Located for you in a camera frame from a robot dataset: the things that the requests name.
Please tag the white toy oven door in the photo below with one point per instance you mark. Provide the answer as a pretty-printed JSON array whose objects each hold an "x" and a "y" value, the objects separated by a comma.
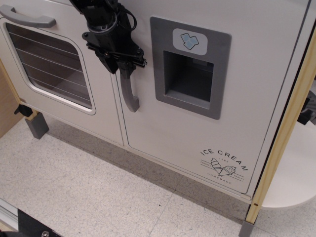
[{"x": 53, "y": 71}]

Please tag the white toy fridge door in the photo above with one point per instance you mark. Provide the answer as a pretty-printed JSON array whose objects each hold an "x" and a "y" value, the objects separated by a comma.
[{"x": 268, "y": 40}]

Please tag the wooden right frame post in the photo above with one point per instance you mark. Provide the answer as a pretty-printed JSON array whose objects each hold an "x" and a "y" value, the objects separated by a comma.
[{"x": 296, "y": 101}]

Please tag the wooden left side panel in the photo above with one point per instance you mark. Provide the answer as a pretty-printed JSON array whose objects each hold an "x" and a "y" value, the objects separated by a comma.
[{"x": 8, "y": 103}]

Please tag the grey right foot cap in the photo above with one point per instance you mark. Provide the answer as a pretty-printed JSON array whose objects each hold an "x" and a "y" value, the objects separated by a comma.
[{"x": 246, "y": 229}]

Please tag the grey fridge door handle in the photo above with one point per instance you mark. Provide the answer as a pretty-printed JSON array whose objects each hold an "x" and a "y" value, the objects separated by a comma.
[{"x": 132, "y": 102}]

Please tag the grey oven door handle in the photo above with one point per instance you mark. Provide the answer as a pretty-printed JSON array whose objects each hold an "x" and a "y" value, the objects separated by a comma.
[{"x": 8, "y": 12}]

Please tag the black clamp knob left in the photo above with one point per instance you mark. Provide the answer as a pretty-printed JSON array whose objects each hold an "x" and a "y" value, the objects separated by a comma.
[{"x": 24, "y": 110}]

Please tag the grey foot cap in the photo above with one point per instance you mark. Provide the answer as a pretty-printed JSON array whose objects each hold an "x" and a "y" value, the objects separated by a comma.
[
  {"x": 38, "y": 126},
  {"x": 246, "y": 229}
]

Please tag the grey left foot cap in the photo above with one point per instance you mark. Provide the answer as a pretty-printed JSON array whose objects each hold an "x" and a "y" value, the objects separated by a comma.
[{"x": 38, "y": 126}]

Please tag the aluminium rail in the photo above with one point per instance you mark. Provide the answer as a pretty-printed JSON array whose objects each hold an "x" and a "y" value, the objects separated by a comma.
[{"x": 8, "y": 215}]

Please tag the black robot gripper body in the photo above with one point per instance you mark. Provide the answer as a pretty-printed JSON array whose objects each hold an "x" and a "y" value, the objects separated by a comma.
[{"x": 114, "y": 38}]

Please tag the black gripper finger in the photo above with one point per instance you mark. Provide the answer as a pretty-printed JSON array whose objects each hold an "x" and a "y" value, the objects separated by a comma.
[
  {"x": 107, "y": 60},
  {"x": 126, "y": 68}
]

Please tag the white toy kitchen cabinet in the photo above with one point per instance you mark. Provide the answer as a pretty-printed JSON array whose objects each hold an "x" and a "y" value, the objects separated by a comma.
[{"x": 125, "y": 145}]

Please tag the black clamp right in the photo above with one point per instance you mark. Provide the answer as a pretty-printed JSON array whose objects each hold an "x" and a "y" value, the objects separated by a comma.
[{"x": 308, "y": 111}]

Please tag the white round table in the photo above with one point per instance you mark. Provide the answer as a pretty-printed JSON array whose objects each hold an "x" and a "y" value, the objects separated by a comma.
[{"x": 294, "y": 182}]

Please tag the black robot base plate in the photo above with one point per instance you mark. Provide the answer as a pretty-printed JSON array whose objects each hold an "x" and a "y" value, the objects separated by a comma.
[{"x": 30, "y": 227}]

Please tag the grey ice dispenser panel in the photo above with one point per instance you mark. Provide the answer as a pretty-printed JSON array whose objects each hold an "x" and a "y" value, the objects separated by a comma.
[{"x": 190, "y": 66}]

